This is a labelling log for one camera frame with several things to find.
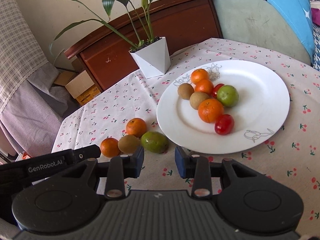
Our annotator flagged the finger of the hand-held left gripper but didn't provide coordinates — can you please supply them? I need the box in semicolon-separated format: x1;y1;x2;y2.
72;144;102;161

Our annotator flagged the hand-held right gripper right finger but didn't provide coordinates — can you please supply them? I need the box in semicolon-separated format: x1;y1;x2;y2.
174;146;273;198

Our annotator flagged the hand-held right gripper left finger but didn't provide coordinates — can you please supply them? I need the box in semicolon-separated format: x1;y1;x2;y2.
47;146;145;200

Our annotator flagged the brown kiwi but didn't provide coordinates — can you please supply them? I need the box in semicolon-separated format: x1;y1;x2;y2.
189;92;210;110
177;83;195;98
118;134;139;154

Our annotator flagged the green mango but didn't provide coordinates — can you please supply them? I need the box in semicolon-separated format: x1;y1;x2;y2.
216;85;239;107
141;131;168;154

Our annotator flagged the orange mandarin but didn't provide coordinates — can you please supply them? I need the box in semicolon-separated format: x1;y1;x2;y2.
198;98;225;124
126;118;147;138
191;68;209;85
100;137;120;158
195;79;214;96

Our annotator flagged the red tomato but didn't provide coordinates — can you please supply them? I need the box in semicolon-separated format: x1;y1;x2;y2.
212;83;225;98
214;114;235;135

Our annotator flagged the white floral print plate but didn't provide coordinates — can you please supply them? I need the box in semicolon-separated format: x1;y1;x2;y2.
156;60;291;155

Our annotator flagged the cherry print tablecloth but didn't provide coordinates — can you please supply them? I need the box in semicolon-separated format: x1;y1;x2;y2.
51;38;320;230

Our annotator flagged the lilac gingham cloth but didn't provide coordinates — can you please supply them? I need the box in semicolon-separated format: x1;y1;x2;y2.
0;62;78;155

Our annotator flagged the open cardboard box yellow label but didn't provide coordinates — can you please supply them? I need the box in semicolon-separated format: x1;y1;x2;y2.
54;59;102;106

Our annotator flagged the brown wooden cabinet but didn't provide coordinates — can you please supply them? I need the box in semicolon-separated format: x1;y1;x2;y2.
64;0;224;92

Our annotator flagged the green plant in white pot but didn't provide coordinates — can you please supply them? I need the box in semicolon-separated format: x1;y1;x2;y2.
49;0;172;79

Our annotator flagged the beige checked cloth lace trim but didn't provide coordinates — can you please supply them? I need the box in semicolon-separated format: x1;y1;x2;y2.
0;0;50;113

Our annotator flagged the grey-green sofa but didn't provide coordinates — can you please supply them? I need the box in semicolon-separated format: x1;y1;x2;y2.
212;0;313;67

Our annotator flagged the blue printed cloth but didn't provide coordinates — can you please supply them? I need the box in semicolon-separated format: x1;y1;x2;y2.
171;0;315;60

